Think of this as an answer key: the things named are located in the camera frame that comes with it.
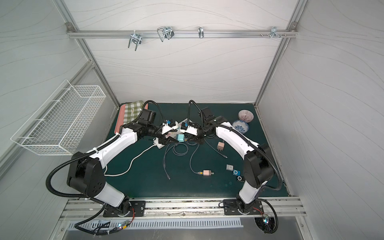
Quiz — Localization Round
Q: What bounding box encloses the white wire basket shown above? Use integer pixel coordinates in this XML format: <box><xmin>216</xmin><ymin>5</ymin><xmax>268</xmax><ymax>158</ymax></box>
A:
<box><xmin>11</xmin><ymin>80</ymin><xmax>106</xmax><ymax>156</ymax></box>

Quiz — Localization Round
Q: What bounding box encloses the teal USB charger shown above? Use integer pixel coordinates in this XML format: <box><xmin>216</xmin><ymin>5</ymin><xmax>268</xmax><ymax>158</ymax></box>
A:
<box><xmin>177</xmin><ymin>134</ymin><xmax>185</xmax><ymax>143</ymax></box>

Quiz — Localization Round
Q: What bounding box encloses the white colourful power strip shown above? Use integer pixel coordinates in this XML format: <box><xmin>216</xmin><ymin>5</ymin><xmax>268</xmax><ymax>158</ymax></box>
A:
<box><xmin>154</xmin><ymin>120</ymin><xmax>186</xmax><ymax>149</ymax></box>

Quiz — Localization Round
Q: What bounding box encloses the aluminium front rail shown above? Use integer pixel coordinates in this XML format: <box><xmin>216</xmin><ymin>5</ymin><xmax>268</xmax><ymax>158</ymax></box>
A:
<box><xmin>59</xmin><ymin>196</ymin><xmax>307</xmax><ymax>221</ymax></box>

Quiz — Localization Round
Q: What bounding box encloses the white power strip cord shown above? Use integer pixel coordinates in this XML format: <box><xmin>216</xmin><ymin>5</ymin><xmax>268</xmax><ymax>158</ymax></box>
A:
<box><xmin>103</xmin><ymin>144</ymin><xmax>157</xmax><ymax>178</ymax></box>

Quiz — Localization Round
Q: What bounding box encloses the pink tray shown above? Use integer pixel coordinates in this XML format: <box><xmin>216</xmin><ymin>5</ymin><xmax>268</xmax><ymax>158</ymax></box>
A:
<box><xmin>114</xmin><ymin>102</ymin><xmax>149</xmax><ymax>136</ymax></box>

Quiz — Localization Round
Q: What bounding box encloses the pink striped bowl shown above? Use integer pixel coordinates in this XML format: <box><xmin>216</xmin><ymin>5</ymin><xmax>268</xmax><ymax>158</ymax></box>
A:
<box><xmin>238</xmin><ymin>110</ymin><xmax>254</xmax><ymax>123</ymax></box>

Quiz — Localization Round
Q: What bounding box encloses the pink charger near front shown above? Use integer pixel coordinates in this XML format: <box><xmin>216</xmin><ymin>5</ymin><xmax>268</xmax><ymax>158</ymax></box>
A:
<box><xmin>202</xmin><ymin>170</ymin><xmax>214</xmax><ymax>177</ymax></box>

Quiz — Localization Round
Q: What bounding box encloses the blue patterned bowl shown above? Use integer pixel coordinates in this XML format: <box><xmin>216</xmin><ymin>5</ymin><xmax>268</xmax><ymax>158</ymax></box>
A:
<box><xmin>232</xmin><ymin>120</ymin><xmax>250</xmax><ymax>134</ymax></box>

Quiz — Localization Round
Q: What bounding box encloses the blue mp3 player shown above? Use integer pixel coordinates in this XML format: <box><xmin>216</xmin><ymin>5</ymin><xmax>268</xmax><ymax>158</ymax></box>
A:
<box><xmin>233</xmin><ymin>170</ymin><xmax>241</xmax><ymax>176</ymax></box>

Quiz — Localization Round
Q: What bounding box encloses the green checkered cloth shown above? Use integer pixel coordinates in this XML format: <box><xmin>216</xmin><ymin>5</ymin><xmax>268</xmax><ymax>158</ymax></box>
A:
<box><xmin>122</xmin><ymin>101</ymin><xmax>144</xmax><ymax>124</ymax></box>

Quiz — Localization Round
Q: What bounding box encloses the pink charger near bowls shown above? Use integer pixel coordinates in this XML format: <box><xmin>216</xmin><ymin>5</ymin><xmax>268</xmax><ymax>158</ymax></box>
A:
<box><xmin>217</xmin><ymin>142</ymin><xmax>225</xmax><ymax>151</ymax></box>

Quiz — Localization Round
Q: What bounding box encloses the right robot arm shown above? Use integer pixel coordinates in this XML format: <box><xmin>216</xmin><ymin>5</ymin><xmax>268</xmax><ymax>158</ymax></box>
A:
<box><xmin>181</xmin><ymin>100</ymin><xmax>283</xmax><ymax>214</ymax></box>

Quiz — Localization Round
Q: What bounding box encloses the metal crossbar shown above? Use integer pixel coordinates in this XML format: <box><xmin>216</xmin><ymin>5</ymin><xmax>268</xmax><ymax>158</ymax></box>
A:
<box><xmin>67</xmin><ymin>27</ymin><xmax>298</xmax><ymax>40</ymax></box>

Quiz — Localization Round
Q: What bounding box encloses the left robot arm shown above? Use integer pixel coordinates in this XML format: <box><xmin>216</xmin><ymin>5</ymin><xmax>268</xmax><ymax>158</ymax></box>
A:
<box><xmin>46</xmin><ymin>108</ymin><xmax>178</xmax><ymax>215</ymax></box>

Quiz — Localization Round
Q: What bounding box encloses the silver mp3 player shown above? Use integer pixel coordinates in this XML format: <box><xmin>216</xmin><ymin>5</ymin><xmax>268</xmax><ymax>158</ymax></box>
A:
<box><xmin>226</xmin><ymin>165</ymin><xmax>234</xmax><ymax>171</ymax></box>

